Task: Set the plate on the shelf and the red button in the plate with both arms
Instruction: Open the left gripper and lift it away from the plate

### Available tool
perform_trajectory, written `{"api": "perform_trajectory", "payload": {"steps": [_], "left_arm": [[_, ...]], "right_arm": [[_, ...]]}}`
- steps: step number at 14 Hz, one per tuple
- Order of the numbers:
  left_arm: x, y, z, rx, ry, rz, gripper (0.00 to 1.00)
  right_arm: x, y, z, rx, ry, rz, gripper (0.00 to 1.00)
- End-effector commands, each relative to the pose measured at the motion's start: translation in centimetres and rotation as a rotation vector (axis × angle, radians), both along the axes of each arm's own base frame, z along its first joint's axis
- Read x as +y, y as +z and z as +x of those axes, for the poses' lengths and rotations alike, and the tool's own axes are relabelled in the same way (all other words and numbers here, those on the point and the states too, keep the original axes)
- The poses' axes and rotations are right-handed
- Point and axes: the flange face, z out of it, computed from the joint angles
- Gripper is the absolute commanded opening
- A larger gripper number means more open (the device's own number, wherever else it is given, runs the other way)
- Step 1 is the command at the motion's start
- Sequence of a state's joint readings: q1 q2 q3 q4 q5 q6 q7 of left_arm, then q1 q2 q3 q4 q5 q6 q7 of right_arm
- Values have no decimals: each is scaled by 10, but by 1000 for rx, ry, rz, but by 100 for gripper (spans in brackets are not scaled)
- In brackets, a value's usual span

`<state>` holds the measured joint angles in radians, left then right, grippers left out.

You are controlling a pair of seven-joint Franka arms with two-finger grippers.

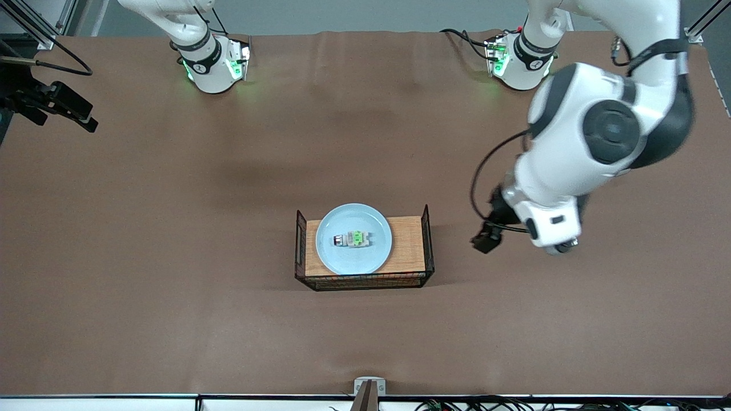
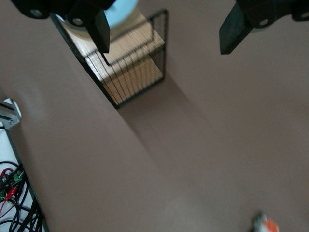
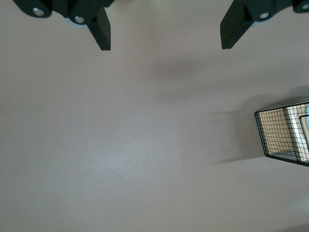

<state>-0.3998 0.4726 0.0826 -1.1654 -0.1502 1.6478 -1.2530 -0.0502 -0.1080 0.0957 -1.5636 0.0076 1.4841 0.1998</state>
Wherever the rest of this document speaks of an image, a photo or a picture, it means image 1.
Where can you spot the wooden board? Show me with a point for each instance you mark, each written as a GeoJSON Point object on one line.
{"type": "Point", "coordinates": [408, 245]}

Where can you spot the brown table cover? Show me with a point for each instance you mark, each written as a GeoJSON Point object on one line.
{"type": "Point", "coordinates": [365, 142]}

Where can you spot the light blue round plate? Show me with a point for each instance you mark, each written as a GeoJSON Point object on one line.
{"type": "Point", "coordinates": [354, 264]}

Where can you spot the silver aluminium frame profile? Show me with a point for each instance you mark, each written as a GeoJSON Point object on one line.
{"type": "Point", "coordinates": [40, 34]}
{"type": "Point", "coordinates": [694, 35]}

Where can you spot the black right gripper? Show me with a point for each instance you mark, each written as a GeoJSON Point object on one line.
{"type": "Point", "coordinates": [21, 93]}

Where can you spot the white table edge rail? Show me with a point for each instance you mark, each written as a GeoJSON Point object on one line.
{"type": "Point", "coordinates": [114, 404]}

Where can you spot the push button switch green block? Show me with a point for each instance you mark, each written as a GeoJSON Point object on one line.
{"type": "Point", "coordinates": [357, 238]}

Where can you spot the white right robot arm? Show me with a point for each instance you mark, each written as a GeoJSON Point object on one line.
{"type": "Point", "coordinates": [211, 74]}

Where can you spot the gray camera mount bracket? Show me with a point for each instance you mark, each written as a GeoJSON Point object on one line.
{"type": "Point", "coordinates": [370, 399]}

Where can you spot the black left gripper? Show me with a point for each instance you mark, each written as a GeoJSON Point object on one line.
{"type": "Point", "coordinates": [498, 213]}

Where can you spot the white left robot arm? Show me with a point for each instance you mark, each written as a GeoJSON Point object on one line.
{"type": "Point", "coordinates": [571, 148]}

